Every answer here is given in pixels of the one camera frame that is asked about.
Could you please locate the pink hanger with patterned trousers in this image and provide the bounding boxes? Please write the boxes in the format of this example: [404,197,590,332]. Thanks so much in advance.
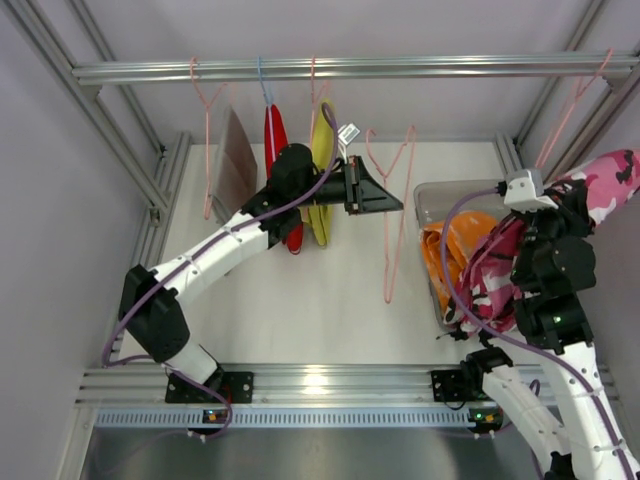
[365,125,417,305]

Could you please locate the orange white trousers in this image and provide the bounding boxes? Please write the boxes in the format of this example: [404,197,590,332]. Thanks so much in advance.
[420,210,498,319]

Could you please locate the pink patterned trousers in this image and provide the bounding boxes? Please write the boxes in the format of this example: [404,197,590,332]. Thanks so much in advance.
[444,149,639,341]

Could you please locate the pink hanger with orange trousers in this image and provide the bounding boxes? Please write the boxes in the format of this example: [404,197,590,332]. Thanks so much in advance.
[534,48,614,169]

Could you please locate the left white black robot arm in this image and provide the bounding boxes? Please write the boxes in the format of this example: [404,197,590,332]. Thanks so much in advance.
[119,143,403,391]

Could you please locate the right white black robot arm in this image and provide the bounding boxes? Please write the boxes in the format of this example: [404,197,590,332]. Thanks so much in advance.
[452,179,639,479]

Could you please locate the yellow green trousers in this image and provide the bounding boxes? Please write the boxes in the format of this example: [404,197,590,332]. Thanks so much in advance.
[307,107,334,247]

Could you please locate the red trousers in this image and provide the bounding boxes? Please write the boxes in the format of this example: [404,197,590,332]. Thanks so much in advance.
[264,104,304,255]

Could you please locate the pink hanger with yellow trousers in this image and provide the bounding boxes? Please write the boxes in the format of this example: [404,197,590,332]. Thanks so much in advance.
[309,56,329,145]

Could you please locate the grey trousers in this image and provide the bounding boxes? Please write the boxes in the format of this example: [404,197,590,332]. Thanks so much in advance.
[208,106,257,224]

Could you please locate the pink hanger far left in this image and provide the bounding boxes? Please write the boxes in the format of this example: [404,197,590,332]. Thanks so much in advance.
[189,57,237,220]

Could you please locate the clear plastic bin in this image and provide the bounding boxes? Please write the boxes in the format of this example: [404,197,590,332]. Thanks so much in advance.
[413,179,498,334]

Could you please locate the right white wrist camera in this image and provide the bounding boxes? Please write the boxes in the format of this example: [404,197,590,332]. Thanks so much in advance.
[504,169,557,213]

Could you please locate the right aluminium frame post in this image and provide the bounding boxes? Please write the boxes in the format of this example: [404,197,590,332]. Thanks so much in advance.
[494,1,639,180]

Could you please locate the aluminium frame post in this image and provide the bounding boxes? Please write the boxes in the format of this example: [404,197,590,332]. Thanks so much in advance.
[0,0,196,311]
[494,1,639,180]

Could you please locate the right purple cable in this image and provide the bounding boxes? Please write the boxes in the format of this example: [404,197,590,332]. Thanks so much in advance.
[439,185,636,480]

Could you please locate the aluminium hanging rail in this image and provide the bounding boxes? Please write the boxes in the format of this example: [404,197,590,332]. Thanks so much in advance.
[72,51,639,86]

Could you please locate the slotted grey cable duct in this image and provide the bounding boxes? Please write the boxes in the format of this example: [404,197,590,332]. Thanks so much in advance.
[94,406,472,429]

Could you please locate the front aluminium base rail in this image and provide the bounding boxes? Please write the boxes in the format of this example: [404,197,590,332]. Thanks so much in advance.
[74,361,616,405]

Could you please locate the left aluminium frame post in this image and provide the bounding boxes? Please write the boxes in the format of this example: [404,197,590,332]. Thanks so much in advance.
[0,0,196,311]

